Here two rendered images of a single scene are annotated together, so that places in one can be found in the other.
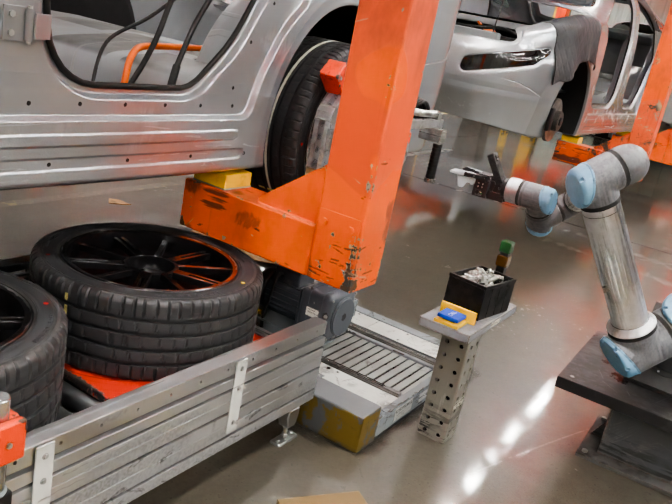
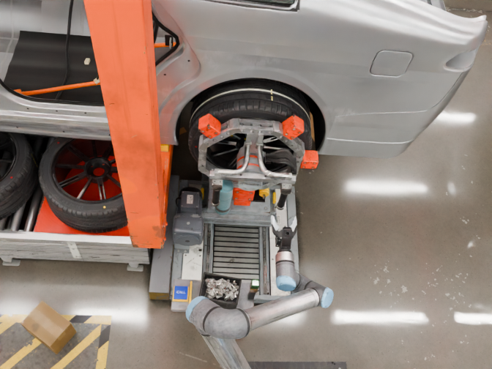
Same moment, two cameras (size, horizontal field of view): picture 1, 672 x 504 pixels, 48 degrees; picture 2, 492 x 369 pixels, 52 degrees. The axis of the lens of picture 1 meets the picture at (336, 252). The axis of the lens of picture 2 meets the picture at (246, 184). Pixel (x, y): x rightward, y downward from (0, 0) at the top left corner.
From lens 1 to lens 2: 278 cm
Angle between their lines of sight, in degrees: 55
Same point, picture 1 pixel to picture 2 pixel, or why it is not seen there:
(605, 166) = (197, 315)
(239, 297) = (89, 214)
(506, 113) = not seen: outside the picture
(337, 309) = (178, 237)
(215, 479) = (84, 265)
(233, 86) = not seen: hidden behind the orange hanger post
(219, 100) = not seen: hidden behind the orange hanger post
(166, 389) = (20, 238)
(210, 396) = (53, 246)
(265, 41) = (162, 91)
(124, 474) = (10, 252)
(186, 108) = (102, 115)
